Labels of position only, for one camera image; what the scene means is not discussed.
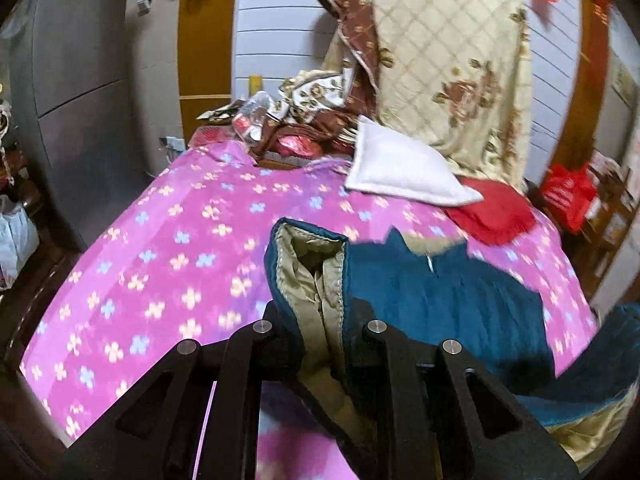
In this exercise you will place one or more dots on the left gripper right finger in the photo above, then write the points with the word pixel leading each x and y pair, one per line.
pixel 436 412

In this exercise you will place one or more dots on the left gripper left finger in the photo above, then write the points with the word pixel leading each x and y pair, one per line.
pixel 193 415

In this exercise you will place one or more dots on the teal down jacket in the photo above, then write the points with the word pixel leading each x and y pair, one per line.
pixel 432 291

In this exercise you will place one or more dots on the pink floral bed sheet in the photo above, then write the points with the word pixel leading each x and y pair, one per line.
pixel 185 261

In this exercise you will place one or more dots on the red cushion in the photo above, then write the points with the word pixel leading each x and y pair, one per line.
pixel 500 217

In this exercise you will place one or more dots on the wooden shelf rack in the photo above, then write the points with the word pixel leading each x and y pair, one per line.
pixel 608 222

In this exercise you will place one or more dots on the white plastic bag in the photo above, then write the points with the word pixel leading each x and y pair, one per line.
pixel 19 239

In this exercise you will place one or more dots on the white pillow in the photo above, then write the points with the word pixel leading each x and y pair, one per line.
pixel 389 163

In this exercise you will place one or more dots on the red plastic bag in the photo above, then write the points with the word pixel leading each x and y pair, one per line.
pixel 568 195

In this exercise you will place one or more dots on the brown floral bedding pile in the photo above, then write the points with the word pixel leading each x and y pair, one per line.
pixel 315 112

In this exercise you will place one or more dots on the cream floral quilt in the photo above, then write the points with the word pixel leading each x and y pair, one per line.
pixel 453 74

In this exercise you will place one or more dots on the grey refrigerator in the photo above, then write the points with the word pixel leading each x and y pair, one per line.
pixel 71 102

